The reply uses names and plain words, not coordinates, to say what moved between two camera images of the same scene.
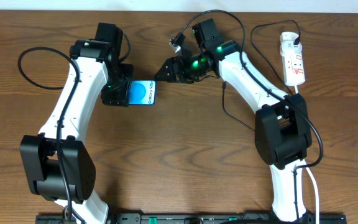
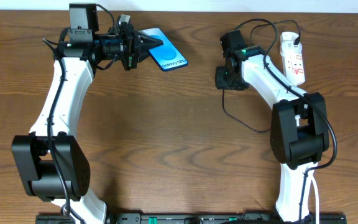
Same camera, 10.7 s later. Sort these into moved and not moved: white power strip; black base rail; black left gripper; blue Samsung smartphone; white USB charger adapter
Moved: black left gripper; blue Samsung smartphone
Not moved: white power strip; white USB charger adapter; black base rail
